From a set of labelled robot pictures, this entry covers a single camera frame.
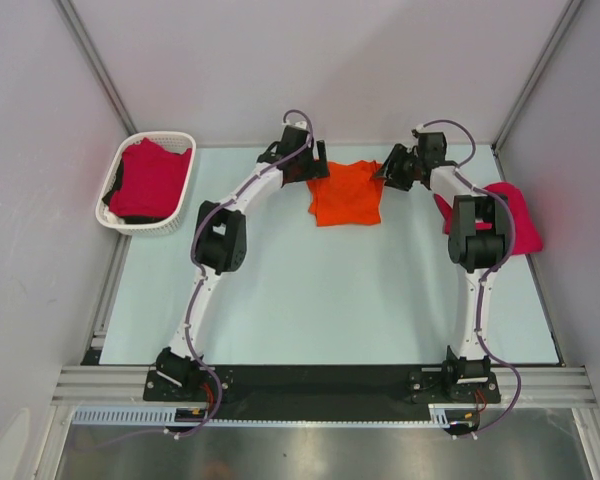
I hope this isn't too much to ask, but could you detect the magenta shirt in basket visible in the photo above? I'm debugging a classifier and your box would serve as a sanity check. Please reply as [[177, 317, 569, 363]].
[[102, 138, 192, 224]]

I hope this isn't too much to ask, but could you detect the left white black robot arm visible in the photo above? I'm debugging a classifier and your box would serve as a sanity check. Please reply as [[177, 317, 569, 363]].
[[155, 120, 329, 400]]

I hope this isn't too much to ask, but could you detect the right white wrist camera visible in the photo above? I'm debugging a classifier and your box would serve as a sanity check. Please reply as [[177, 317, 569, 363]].
[[411, 124, 428, 139]]

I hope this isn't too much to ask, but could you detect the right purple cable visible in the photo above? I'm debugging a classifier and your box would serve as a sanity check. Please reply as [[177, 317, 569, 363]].
[[412, 118, 525, 441]]

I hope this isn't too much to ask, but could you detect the aluminium frame rail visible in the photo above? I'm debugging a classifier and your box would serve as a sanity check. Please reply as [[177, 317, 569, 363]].
[[51, 366, 597, 409]]

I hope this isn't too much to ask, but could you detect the aluminium corner post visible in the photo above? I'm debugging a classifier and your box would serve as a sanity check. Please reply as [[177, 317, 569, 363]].
[[52, 0, 138, 135], [491, 0, 584, 154]]

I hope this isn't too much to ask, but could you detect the right aluminium corner post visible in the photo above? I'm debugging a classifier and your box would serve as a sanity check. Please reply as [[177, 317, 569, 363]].
[[491, 0, 584, 154]]

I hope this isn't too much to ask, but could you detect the white plastic basket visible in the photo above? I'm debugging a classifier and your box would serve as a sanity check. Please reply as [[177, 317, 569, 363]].
[[95, 131, 196, 236]]

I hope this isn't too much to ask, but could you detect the left aluminium corner post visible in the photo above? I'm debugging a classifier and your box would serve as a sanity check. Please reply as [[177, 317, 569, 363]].
[[52, 0, 138, 135]]

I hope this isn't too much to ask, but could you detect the orange t shirt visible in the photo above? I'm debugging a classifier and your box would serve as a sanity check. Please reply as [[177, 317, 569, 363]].
[[307, 160, 384, 227]]

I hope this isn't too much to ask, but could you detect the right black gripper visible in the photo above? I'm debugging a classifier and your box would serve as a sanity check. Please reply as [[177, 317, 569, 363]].
[[374, 143, 425, 192]]

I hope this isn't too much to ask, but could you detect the black shirt in basket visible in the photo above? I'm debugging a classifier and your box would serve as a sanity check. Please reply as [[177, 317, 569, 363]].
[[102, 161, 171, 225]]

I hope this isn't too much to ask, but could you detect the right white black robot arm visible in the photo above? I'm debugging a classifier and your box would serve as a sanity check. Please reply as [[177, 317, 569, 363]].
[[374, 130, 515, 401]]

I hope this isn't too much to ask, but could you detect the white slotted cable duct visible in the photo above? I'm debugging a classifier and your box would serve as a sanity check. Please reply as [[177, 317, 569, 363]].
[[72, 406, 475, 429]]

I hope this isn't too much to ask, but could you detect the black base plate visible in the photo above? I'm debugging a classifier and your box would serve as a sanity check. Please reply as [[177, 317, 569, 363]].
[[143, 365, 501, 423]]

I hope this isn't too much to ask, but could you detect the folded magenta t shirt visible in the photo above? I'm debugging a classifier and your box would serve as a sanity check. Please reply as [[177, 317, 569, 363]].
[[433, 182, 544, 256]]

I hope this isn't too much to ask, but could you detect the purple cable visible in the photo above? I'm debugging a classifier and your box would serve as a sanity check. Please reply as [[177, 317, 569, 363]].
[[412, 118, 525, 441], [182, 108, 315, 444]]

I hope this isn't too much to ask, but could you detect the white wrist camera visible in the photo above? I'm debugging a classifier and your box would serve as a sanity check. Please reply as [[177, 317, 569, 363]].
[[282, 120, 308, 130], [411, 124, 428, 139]]

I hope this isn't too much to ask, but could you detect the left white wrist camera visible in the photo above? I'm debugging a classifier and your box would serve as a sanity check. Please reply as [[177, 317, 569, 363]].
[[282, 120, 308, 130]]

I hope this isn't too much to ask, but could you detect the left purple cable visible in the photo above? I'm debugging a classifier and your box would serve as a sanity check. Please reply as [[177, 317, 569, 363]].
[[182, 108, 315, 444]]

